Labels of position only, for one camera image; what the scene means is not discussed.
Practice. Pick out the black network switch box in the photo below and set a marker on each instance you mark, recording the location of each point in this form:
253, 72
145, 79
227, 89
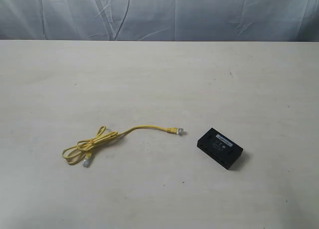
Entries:
220, 148

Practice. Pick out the grey backdrop curtain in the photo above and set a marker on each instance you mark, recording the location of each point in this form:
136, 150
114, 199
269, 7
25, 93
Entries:
160, 20

